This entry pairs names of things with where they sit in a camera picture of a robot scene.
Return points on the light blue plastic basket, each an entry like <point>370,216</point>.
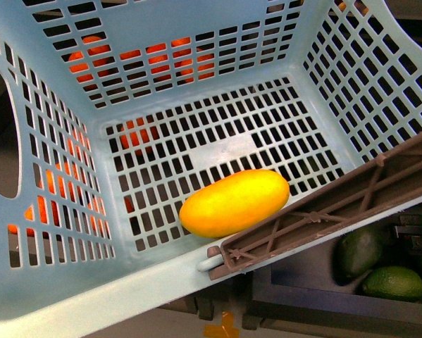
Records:
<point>113,113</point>

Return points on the dark green avocado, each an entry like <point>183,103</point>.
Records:
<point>357,252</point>

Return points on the green avocado lower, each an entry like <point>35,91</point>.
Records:
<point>393,283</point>

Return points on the yellow mango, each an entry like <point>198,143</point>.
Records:
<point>234,203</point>

